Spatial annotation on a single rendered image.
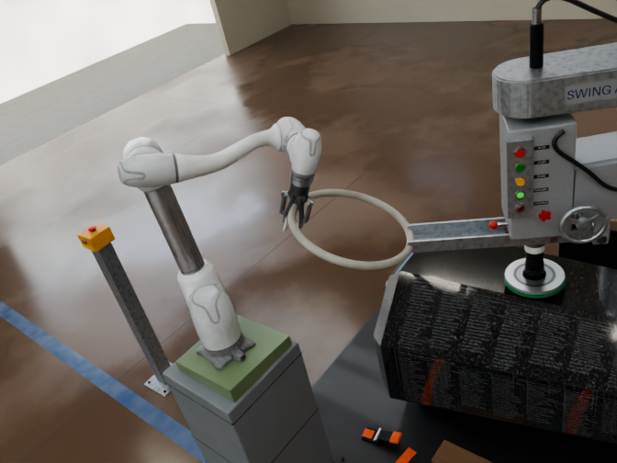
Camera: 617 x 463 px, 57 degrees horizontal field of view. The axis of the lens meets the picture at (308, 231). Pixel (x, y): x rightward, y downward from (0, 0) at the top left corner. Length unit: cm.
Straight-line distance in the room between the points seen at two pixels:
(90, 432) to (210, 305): 162
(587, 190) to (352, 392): 165
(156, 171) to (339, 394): 169
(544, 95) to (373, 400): 181
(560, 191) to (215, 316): 126
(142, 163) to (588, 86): 137
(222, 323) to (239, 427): 38
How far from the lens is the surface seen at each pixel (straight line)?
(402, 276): 248
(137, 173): 192
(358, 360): 325
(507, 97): 187
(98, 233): 294
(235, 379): 214
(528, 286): 228
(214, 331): 214
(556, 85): 185
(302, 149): 202
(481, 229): 224
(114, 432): 347
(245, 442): 228
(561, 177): 199
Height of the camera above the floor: 235
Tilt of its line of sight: 32 degrees down
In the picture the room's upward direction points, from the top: 14 degrees counter-clockwise
